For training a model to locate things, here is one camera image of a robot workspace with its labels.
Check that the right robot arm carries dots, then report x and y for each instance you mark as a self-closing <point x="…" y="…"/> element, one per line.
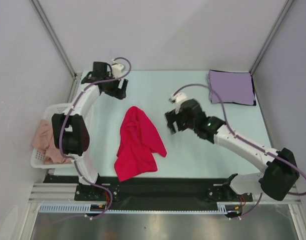
<point x="275" y="177"/>

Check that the pink t shirt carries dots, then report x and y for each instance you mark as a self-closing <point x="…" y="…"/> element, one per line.
<point x="43" y="141"/>

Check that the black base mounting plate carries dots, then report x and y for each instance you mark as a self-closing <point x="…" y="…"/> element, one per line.
<point x="170" y="194"/>

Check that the aluminium frame post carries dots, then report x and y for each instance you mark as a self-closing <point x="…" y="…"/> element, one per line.
<point x="40" y="12"/>
<point x="272" y="33"/>

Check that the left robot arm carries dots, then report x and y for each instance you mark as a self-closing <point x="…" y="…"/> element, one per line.
<point x="70" y="133"/>

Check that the red t shirt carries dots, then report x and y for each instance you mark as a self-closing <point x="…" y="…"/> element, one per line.
<point x="139" y="140"/>

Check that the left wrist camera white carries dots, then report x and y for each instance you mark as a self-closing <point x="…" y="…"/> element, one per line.
<point x="117" y="69"/>

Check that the left aluminium frame post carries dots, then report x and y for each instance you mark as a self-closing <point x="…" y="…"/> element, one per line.
<point x="40" y="12"/>

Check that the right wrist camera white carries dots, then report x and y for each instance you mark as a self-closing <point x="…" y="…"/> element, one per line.
<point x="177" y="99"/>

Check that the folded purple t shirt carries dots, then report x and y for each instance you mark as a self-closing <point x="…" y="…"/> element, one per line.
<point x="230" y="87"/>

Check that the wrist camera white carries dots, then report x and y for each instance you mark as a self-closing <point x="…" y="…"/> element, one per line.
<point x="117" y="69"/>
<point x="177" y="99"/>

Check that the right aluminium frame post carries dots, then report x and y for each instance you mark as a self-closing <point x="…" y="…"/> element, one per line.
<point x="272" y="33"/>

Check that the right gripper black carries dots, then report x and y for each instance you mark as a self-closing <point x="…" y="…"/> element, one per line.
<point x="171" y="117"/>

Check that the white plastic laundry basket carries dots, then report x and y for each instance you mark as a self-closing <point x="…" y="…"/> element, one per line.
<point x="37" y="157"/>

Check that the white slotted cable duct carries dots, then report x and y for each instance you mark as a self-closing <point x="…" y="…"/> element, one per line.
<point x="87" y="208"/>

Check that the aluminium rail front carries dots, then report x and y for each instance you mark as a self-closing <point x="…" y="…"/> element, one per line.
<point x="65" y="193"/>

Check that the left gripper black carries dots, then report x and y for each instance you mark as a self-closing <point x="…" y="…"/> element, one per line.
<point x="119" y="93"/>

